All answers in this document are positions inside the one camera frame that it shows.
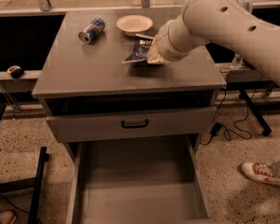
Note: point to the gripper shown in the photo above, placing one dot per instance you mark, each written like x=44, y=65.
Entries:
x=165, y=43

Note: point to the blue chip bag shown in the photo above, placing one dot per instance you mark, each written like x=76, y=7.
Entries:
x=142, y=44

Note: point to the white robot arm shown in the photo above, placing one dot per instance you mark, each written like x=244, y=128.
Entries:
x=228, y=23

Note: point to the grey middle drawer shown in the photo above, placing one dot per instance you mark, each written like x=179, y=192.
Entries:
x=107, y=126

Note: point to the grey drawer cabinet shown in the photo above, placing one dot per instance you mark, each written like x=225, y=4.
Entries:
x=79, y=78

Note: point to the grey open bottom drawer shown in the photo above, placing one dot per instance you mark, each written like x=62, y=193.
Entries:
x=151, y=180

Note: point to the white paper bowl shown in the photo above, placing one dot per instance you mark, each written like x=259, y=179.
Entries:
x=132, y=25

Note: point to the blue silver drink can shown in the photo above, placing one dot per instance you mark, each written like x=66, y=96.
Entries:
x=92, y=30

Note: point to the clear water bottle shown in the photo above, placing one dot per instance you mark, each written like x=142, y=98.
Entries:
x=237, y=62

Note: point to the black yellow tape measure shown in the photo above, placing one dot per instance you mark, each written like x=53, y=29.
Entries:
x=15, y=71

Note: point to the white red sneaker right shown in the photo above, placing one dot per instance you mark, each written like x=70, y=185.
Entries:
x=261, y=172

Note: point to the white red sneaker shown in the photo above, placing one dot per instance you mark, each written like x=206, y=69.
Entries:
x=261, y=172
x=8, y=217

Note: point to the black metal stand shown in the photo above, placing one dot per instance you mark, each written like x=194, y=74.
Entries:
x=33, y=182

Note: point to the white red sneaker left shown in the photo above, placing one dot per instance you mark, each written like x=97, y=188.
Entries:
x=8, y=217

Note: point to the black drawer handle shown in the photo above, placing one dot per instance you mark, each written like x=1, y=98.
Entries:
x=134, y=124

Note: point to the black power adapter with cable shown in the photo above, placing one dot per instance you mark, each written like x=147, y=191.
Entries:
x=227, y=132

